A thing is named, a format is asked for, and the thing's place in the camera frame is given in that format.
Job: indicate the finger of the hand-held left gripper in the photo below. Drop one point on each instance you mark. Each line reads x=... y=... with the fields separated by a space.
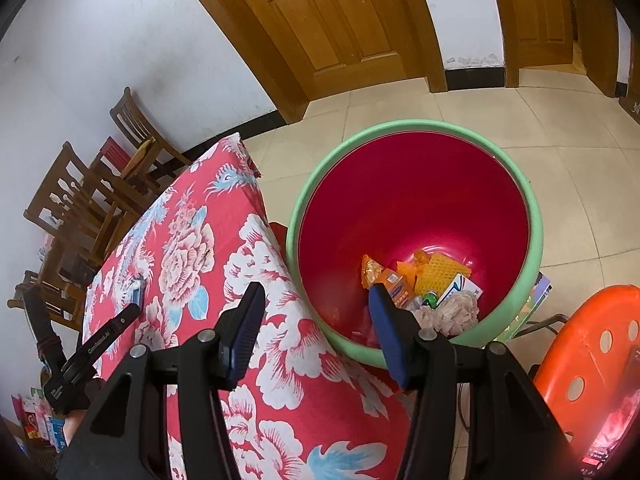
x=112 y=330

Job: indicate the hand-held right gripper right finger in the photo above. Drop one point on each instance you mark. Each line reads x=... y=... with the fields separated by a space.
x=390 y=340

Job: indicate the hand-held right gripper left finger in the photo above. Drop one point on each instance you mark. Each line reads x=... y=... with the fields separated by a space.
x=245 y=340

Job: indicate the small grey-blue packet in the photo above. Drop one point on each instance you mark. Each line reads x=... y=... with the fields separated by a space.
x=137 y=287

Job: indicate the small orange carton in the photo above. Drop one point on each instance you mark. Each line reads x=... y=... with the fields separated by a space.
x=395 y=285

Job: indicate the small green-capped bottle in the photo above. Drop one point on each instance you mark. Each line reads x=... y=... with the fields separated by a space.
x=430 y=300

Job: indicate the white tissue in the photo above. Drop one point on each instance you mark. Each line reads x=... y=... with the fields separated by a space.
x=452 y=312

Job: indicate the orange plastic wrapper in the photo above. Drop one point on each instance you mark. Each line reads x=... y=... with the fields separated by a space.
x=407 y=270

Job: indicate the orange snack packet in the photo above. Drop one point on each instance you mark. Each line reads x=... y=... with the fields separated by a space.
x=371 y=270

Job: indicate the yellow foam net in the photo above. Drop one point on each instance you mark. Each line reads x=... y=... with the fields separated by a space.
x=442 y=270

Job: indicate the white medicine box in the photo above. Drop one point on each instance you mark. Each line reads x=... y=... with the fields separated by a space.
x=462 y=286

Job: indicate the red bucket with green rim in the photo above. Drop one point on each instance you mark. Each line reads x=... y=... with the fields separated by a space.
x=400 y=185

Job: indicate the person's left hand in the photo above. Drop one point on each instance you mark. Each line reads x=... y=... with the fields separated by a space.
x=74 y=425

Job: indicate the colourful paper bags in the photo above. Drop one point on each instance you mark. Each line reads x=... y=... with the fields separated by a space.
x=40 y=420

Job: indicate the red floral tablecloth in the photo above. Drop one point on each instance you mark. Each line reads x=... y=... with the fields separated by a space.
x=280 y=410

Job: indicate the low wooden chair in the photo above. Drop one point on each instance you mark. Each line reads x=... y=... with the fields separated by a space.
x=37 y=292

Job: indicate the wooden dining table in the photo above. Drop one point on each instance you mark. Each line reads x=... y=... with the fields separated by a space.
x=75 y=255

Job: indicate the large wooden chair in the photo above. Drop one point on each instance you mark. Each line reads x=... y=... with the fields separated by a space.
x=70 y=195

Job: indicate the colourful book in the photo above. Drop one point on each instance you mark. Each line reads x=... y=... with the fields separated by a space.
x=535 y=300

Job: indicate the wooden chair with yellow cushion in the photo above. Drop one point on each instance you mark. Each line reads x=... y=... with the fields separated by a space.
x=140 y=130

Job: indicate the orange plastic stool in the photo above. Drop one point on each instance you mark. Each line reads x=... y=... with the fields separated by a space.
x=595 y=360

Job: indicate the wooden panel door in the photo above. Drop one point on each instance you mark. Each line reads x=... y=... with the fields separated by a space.
x=320 y=25

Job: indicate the narrow wooden door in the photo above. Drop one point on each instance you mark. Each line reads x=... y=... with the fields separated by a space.
x=535 y=15

